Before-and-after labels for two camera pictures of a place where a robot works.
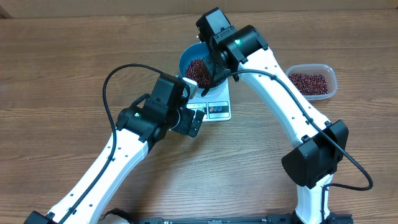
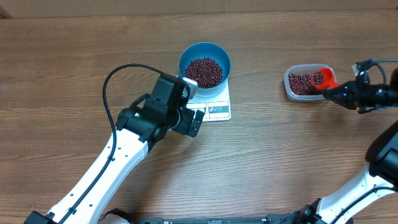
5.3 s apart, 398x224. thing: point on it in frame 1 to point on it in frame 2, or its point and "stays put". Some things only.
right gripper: [215, 65] to [353, 100]
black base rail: [334, 218] stays put
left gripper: [188, 115] stays put
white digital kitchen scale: [216, 108] stays put
